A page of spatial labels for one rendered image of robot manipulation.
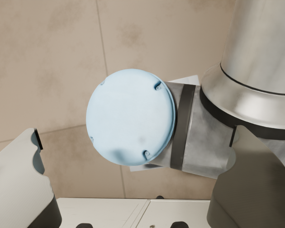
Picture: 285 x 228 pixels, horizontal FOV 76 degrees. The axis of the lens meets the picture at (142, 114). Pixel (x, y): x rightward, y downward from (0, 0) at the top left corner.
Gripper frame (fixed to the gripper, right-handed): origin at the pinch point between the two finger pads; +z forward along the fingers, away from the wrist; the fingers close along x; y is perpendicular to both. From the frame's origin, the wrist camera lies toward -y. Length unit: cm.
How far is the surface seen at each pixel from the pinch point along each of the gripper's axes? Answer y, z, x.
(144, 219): 85, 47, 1
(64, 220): 90, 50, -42
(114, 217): 88, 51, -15
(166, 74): 30, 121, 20
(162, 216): 86, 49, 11
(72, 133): 77, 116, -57
